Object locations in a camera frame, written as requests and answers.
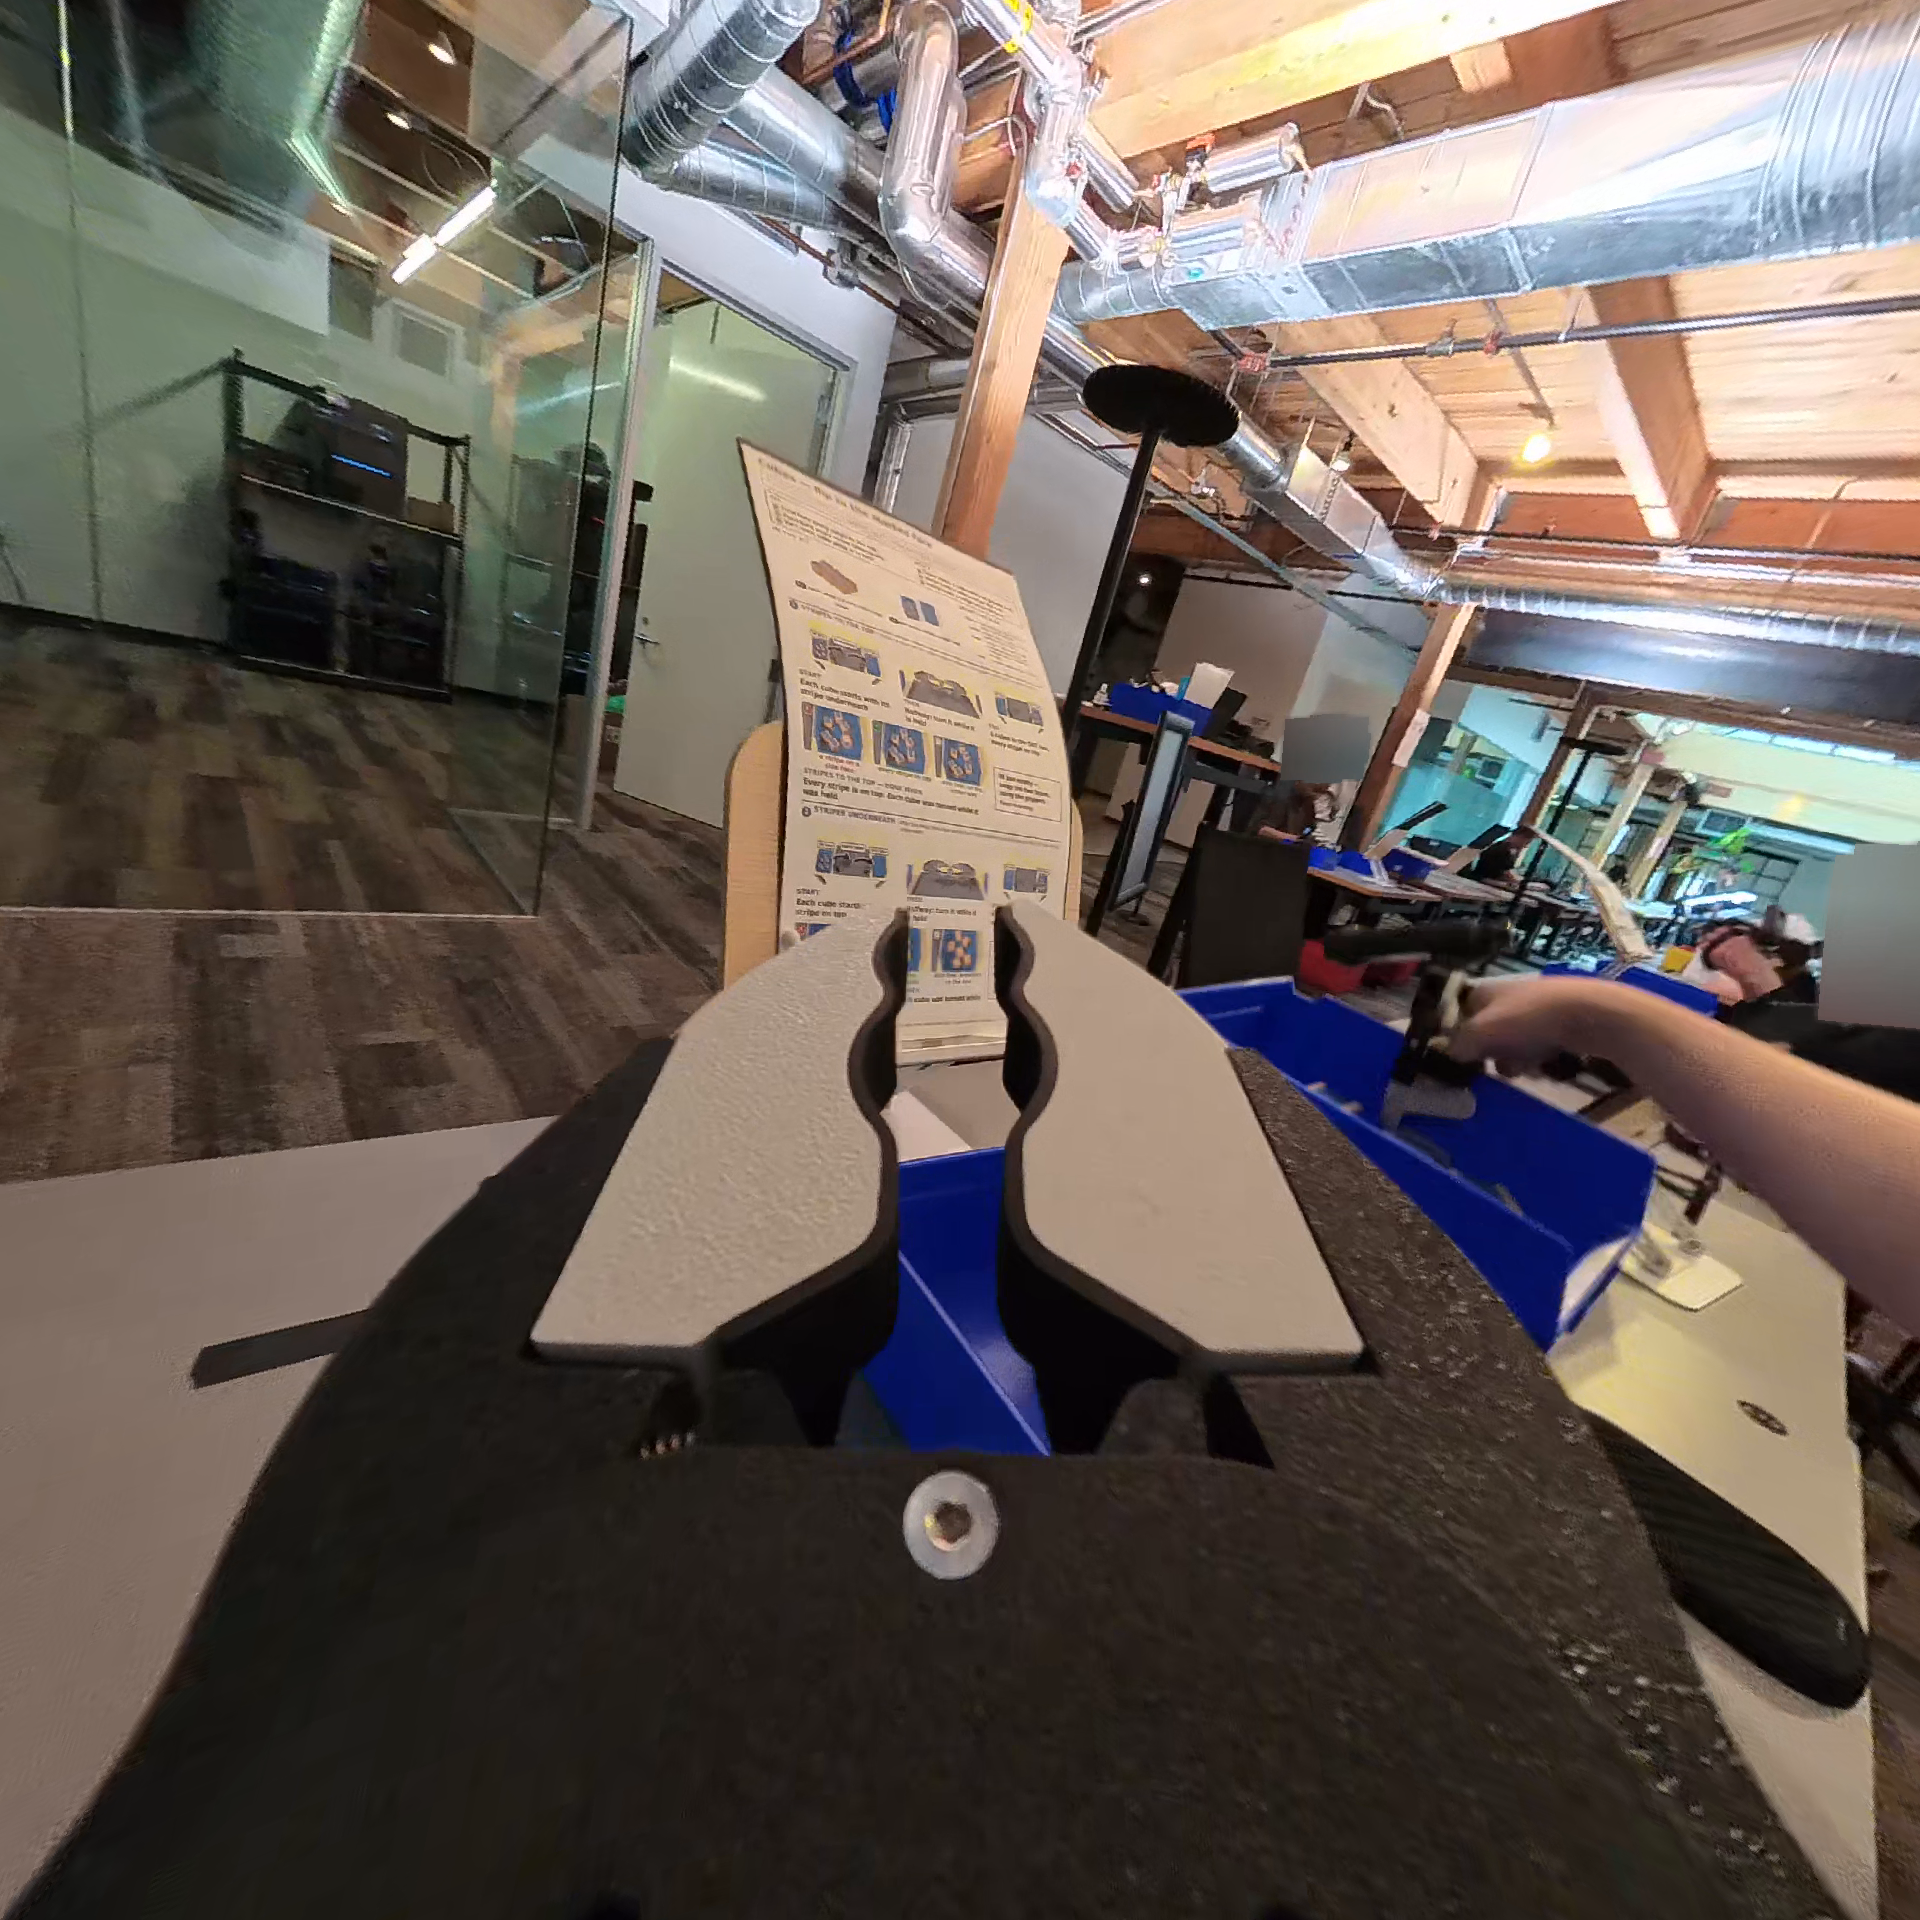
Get black shelf rack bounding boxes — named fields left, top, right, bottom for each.
left=223, top=352, right=471, bottom=704

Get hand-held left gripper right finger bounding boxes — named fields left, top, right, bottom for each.
left=994, top=902, right=1369, bottom=1456

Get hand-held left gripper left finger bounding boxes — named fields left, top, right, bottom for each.
left=528, top=908, right=909, bottom=1448

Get black office chair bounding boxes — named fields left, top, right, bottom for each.
left=1148, top=823, right=1320, bottom=994

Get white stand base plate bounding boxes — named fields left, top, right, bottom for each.
left=1611, top=1218, right=1747, bottom=1317

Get black textured pad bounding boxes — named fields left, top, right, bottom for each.
left=1581, top=1409, right=1874, bottom=1711

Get rectangular silver ventilation duct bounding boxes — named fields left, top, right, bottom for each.
left=1049, top=15, right=1920, bottom=330

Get person's right forearm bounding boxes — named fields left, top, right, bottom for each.
left=1581, top=975, right=1920, bottom=1336

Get wooden post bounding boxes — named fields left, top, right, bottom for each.
left=1339, top=599, right=1488, bottom=854
left=931, top=158, right=1069, bottom=565

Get frosted glass door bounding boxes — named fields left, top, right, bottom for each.
left=613, top=239, right=857, bottom=833

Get printed instruction sheet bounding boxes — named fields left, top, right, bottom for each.
left=738, top=439, right=1087, bottom=1070

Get person's right hand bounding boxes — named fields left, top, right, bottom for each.
left=1447, top=977, right=1600, bottom=1086

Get ceiling tube light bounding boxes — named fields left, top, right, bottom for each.
left=386, top=181, right=501, bottom=288

